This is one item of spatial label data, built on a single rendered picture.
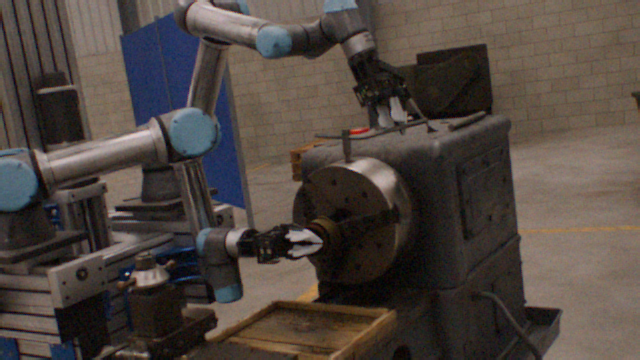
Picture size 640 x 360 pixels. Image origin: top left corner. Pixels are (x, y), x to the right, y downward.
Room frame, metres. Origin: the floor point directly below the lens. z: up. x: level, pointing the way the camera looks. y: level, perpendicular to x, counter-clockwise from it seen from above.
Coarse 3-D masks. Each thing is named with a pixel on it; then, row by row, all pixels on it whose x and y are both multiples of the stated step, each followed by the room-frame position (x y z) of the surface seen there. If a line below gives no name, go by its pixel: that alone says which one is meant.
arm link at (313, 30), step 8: (304, 24) 1.73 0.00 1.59; (312, 24) 1.75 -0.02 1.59; (320, 24) 1.73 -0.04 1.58; (312, 32) 1.72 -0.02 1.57; (320, 32) 1.73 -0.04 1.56; (312, 40) 1.71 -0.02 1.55; (320, 40) 1.73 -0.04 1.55; (328, 40) 1.73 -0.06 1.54; (312, 48) 1.72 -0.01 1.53; (320, 48) 1.75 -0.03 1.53; (328, 48) 1.76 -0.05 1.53; (304, 56) 1.79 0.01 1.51; (312, 56) 1.78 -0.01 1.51
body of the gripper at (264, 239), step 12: (276, 228) 1.67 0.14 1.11; (240, 240) 1.66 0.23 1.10; (252, 240) 1.65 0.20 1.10; (264, 240) 1.61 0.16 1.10; (276, 240) 1.62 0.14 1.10; (288, 240) 1.65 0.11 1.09; (240, 252) 1.65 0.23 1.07; (252, 252) 1.66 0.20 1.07; (264, 252) 1.62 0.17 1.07; (276, 252) 1.61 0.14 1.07
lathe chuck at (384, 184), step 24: (336, 168) 1.74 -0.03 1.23; (360, 168) 1.72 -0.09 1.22; (336, 192) 1.74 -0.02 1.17; (360, 192) 1.70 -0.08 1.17; (384, 192) 1.67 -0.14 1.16; (336, 216) 1.81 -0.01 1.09; (408, 216) 1.71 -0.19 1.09; (360, 240) 1.71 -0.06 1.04; (384, 240) 1.67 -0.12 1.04; (408, 240) 1.72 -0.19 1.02; (312, 264) 1.81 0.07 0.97; (360, 264) 1.72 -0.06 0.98; (384, 264) 1.68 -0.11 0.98
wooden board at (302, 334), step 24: (264, 312) 1.71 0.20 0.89; (312, 312) 1.68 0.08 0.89; (336, 312) 1.65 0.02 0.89; (360, 312) 1.61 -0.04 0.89; (384, 312) 1.57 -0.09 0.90; (216, 336) 1.56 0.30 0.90; (240, 336) 1.59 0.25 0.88; (264, 336) 1.57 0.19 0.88; (288, 336) 1.54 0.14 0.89; (312, 336) 1.52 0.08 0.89; (336, 336) 1.50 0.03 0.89; (360, 336) 1.43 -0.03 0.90
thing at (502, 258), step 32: (512, 256) 2.14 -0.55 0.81; (320, 288) 2.01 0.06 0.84; (384, 288) 1.86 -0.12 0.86; (416, 288) 1.81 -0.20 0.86; (480, 288) 1.91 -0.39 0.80; (512, 288) 2.10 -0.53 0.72; (448, 320) 1.76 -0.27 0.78; (480, 320) 1.89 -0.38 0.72; (448, 352) 1.76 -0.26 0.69; (480, 352) 1.87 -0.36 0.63
